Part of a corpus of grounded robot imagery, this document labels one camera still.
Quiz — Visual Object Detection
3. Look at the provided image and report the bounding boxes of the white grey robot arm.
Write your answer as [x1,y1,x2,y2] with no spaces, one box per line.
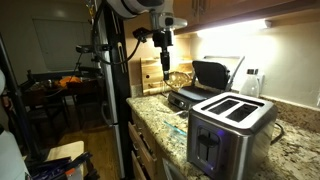
[105,0,188,80]

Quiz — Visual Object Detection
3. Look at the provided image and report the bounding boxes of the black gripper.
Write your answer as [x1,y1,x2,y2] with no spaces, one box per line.
[152,31,173,81]

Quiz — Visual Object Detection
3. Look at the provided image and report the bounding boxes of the under-cabinet light strip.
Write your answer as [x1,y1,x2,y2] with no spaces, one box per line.
[197,19,272,38]

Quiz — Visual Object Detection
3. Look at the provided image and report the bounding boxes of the clear plastic water bottle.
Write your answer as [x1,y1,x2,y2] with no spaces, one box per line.
[240,69,260,97]

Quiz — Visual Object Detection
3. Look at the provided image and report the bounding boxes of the black camera on stand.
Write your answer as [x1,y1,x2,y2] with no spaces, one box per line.
[76,45,102,74]

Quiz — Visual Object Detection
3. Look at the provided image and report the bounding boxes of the black panini grill press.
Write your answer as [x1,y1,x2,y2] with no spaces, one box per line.
[168,56,245,110]

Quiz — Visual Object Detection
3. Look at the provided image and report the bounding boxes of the dark dining table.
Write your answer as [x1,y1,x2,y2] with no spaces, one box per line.
[20,77,99,129]

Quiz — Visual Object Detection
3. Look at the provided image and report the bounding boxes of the black toaster power cord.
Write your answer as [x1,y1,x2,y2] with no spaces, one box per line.
[270,121,286,146]

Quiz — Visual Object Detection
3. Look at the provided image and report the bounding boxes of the light wooden stool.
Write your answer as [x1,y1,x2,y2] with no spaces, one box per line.
[45,140,86,180]

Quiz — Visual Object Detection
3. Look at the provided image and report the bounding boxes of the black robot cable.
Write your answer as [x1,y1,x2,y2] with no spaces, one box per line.
[91,3,148,66]

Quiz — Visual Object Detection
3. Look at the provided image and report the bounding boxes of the wooden lower cabinet drawers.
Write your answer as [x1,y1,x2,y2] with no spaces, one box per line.
[127,109,188,180]

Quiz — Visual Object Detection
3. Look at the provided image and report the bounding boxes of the stainless steel refrigerator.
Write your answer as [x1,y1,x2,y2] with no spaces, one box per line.
[95,0,134,180]

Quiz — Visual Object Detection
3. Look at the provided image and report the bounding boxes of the wooden cutting board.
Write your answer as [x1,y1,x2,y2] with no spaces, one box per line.
[141,58,193,95]

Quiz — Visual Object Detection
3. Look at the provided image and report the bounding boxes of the stainless steel two-slot toaster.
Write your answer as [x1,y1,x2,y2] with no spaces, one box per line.
[187,92,278,180]

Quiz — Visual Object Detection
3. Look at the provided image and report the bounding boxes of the wooden upper cabinets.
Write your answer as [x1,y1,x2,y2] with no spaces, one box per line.
[173,0,319,35]

